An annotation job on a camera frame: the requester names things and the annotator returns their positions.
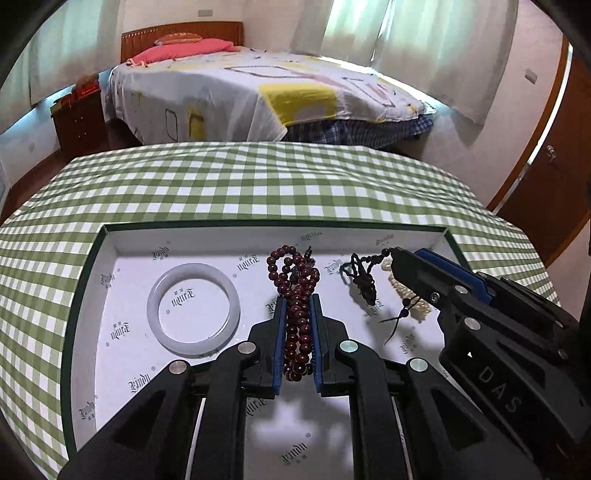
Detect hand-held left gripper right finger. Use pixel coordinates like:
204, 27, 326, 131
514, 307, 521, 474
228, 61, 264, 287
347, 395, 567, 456
310, 293, 546, 480

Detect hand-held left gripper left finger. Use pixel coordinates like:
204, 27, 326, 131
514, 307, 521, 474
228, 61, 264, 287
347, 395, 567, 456
58, 295, 289, 480

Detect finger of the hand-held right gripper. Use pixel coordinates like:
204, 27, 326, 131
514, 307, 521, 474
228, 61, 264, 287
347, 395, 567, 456
392, 248, 587, 467
414, 248, 580, 342

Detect dark red bead bracelet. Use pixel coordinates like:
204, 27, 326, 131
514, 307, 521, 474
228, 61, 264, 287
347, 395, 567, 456
266, 246, 321, 384

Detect dark cord pendant necklace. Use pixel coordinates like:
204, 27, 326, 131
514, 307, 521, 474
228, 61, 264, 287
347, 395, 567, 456
339, 248, 411, 344

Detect green jewelry box white lining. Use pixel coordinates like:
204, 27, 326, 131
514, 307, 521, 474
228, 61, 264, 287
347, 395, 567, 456
62, 223, 476, 480

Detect brown wooden door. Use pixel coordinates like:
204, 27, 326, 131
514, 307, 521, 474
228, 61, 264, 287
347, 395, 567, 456
487, 55, 591, 268

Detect white jade bangle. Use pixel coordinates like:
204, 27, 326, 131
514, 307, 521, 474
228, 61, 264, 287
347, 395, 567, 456
147, 262, 242, 358

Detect green checkered tablecloth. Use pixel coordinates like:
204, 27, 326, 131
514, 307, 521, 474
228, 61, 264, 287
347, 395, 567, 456
0, 141, 561, 480

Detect blue plaid bed skirt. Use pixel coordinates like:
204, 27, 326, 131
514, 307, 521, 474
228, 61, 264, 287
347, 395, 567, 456
284, 115, 435, 145

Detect white curtain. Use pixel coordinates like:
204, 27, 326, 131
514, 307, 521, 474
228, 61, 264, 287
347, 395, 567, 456
369, 0, 520, 125
28, 0, 100, 104
318, 0, 393, 61

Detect white patterned bedsheet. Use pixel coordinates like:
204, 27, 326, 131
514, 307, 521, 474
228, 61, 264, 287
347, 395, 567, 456
102, 46, 437, 144

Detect dark wooden nightstand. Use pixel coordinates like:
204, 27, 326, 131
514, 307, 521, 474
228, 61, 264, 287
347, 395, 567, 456
50, 90, 109, 158

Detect pink pillow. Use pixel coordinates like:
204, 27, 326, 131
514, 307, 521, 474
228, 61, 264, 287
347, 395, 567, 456
126, 38, 235, 69

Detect orange patterned pillow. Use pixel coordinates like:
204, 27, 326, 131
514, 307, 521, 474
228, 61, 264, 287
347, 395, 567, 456
154, 33, 204, 46

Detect wooden headboard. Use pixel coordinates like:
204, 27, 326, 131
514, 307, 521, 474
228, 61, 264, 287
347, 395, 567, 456
121, 21, 244, 64

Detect cream pearl bracelet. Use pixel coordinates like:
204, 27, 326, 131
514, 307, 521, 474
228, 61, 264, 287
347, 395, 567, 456
381, 256, 439, 324

